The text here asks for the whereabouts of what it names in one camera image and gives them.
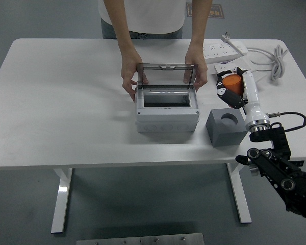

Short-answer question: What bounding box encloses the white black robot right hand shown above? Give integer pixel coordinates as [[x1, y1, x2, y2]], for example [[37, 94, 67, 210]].
[[215, 66, 270, 128]]

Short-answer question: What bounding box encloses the person's left hand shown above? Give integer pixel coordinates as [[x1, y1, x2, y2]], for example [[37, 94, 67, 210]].
[[183, 43, 209, 93]]

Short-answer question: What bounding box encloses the person's right hand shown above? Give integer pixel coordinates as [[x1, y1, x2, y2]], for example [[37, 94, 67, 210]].
[[120, 50, 149, 103]]

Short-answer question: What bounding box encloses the orange cylindrical battery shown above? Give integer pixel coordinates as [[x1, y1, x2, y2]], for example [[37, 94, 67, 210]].
[[222, 74, 243, 95]]

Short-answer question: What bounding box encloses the smoky transparent hinged lid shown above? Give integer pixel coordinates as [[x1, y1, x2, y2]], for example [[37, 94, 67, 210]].
[[137, 63, 198, 89]]

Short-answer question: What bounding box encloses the grey plastic enclosure box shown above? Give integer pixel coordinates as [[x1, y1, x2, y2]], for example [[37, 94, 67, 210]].
[[135, 85, 200, 133]]

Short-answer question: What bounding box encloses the long white power strip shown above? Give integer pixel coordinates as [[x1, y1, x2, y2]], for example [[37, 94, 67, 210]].
[[202, 42, 248, 64]]

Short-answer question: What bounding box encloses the small white socket strip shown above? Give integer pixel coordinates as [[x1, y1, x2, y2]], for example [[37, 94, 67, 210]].
[[213, 62, 239, 76]]

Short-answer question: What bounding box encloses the grey block with round hole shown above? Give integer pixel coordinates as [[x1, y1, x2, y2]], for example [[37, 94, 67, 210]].
[[205, 108, 248, 148]]

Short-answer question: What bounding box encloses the brown floor sign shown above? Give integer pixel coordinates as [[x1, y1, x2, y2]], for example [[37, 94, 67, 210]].
[[185, 2, 224, 19]]

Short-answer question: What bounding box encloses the person's torso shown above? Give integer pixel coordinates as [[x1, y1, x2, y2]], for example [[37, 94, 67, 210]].
[[98, 0, 186, 40]]

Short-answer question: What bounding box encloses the white table leg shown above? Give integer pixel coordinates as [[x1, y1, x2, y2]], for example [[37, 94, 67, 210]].
[[226, 162, 252, 224], [50, 167, 74, 233]]

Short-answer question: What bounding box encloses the grey metal plate with screws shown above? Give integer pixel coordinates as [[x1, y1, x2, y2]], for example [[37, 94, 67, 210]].
[[75, 232, 205, 245]]

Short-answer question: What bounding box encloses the white power cable with plug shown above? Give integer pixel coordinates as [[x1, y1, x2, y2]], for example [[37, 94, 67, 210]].
[[220, 31, 289, 81]]

